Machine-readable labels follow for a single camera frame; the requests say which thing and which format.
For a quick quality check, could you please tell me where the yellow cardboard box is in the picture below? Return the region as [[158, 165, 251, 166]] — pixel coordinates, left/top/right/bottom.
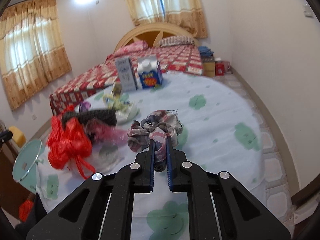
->
[[201, 56, 215, 77]]

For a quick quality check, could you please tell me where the red box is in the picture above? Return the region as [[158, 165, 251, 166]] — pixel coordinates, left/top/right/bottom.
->
[[215, 61, 225, 76]]

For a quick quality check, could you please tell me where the red plastic mesh bag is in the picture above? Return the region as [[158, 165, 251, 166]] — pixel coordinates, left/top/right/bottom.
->
[[46, 105, 95, 179]]

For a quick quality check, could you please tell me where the tall grey milk carton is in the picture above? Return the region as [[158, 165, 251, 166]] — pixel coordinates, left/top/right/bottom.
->
[[115, 57, 138, 92]]

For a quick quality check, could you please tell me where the pink plastic wrapper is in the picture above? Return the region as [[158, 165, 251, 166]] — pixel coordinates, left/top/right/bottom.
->
[[84, 119, 127, 146]]

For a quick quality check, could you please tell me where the beige curtain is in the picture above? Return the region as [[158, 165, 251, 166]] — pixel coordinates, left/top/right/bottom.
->
[[1, 0, 72, 111], [124, 0, 208, 38]]

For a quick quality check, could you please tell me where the cream wooden headboard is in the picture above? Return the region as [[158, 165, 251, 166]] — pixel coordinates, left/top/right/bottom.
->
[[114, 22, 200, 52]]

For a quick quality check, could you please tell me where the right beige curtain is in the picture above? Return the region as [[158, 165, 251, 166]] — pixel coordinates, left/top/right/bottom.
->
[[124, 0, 208, 38]]

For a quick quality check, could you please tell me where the striped pillow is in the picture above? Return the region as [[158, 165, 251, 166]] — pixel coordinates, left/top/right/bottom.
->
[[158, 35, 195, 47]]

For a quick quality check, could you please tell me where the mint green trash bin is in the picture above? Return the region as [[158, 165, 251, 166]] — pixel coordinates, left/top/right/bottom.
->
[[12, 139, 44, 194]]

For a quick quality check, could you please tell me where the dark knitted sock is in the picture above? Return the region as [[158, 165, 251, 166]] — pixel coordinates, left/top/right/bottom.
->
[[61, 109, 117, 128]]

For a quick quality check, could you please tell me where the blue white milk carton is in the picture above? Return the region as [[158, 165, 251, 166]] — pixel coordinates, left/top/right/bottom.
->
[[137, 55, 163, 89]]

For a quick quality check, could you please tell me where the yellow green wrapper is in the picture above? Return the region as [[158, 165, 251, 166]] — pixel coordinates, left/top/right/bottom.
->
[[102, 82, 139, 125]]

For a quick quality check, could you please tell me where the bed with red checkered cover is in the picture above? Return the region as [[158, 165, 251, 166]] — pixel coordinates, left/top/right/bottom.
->
[[49, 44, 203, 115]]

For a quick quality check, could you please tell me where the light blue cloud tablecloth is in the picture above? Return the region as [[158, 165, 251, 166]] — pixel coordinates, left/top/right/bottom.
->
[[36, 74, 266, 239]]

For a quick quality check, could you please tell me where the left beige curtain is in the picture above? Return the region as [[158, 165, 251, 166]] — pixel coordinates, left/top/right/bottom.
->
[[1, 0, 72, 111]]

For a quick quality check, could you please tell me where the pink pillow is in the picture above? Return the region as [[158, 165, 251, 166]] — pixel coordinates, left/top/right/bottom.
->
[[113, 40, 149, 57]]

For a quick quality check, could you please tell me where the stack of blue clothes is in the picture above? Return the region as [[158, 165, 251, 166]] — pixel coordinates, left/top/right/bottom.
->
[[198, 46, 214, 57]]

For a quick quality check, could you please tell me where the plaid cloth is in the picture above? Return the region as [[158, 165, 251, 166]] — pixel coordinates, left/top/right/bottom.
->
[[127, 110, 184, 172]]

